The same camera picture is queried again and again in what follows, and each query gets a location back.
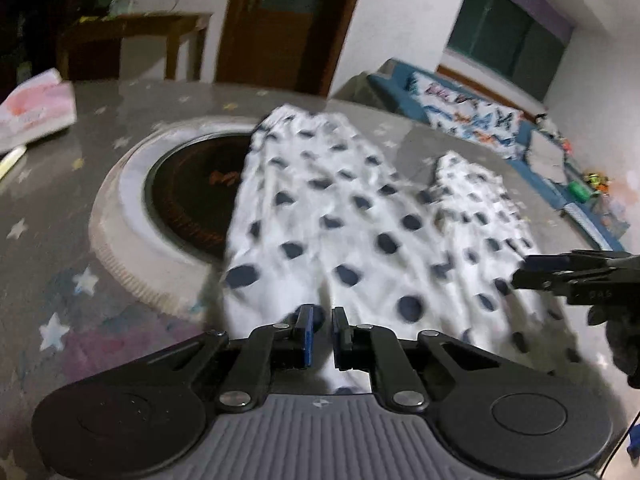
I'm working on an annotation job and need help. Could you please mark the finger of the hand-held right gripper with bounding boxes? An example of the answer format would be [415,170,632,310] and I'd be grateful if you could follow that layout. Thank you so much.
[512,269,568,292]
[522,253,576,270]

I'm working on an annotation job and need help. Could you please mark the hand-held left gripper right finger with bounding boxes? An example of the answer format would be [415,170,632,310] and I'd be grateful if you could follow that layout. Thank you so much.
[331,306,501,412]

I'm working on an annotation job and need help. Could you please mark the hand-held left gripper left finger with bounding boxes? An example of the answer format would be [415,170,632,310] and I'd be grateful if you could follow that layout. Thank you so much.
[148,305,316,414]

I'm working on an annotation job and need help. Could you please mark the white polka dot pants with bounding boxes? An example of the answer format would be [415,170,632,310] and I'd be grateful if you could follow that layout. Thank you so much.
[220,104,577,397]

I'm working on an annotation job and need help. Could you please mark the person's right hand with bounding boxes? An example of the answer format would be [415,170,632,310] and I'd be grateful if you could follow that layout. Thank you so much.
[587,304,640,389]

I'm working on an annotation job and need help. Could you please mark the white cloth on sofa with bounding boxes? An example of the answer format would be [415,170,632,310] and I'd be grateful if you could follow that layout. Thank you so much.
[525,130,569,184]

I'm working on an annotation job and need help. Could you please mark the butterfly printed blanket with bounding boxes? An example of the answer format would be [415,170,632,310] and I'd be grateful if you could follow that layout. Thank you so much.
[407,71,524,162]

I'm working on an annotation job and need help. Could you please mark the dark window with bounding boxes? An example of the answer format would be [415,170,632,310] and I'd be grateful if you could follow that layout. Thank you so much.
[446,0,574,104]

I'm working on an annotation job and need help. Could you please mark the blue sofa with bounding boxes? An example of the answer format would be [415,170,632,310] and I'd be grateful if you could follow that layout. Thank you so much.
[367,59,632,252]

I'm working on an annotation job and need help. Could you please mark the brown wooden door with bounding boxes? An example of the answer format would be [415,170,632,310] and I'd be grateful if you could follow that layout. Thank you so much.
[215,0,374,97]

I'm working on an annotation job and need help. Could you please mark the cream marker with red cap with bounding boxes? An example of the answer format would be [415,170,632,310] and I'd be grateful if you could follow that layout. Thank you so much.
[0,145,29,182]

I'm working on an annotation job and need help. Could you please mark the pink and white paper packet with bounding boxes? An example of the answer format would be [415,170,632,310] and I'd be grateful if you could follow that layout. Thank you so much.
[0,67,79,154]

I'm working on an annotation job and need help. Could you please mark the wooden side table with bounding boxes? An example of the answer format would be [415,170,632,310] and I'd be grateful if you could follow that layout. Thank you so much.
[57,12,214,84]

